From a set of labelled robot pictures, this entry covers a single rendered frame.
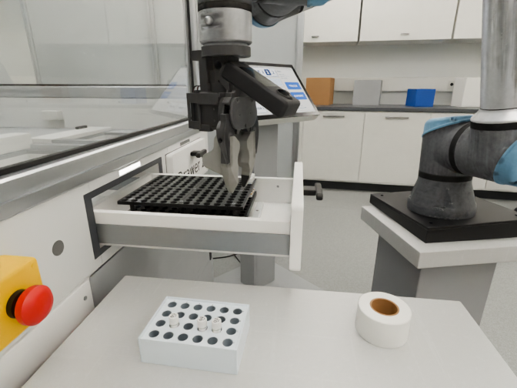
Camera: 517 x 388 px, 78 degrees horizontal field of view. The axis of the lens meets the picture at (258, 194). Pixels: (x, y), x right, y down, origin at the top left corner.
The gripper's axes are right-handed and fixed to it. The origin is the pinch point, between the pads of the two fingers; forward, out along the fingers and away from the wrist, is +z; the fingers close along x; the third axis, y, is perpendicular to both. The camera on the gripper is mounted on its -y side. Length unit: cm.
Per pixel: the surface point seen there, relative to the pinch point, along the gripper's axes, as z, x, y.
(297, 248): 8.3, 1.8, -10.7
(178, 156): 2.6, -19.3, 31.5
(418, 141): 39, -317, -11
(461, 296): 34, -39, -38
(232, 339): 14.7, 16.0, -8.3
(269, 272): 84, -96, 43
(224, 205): 4.4, 0.5, 3.3
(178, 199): 4.5, 1.9, 12.3
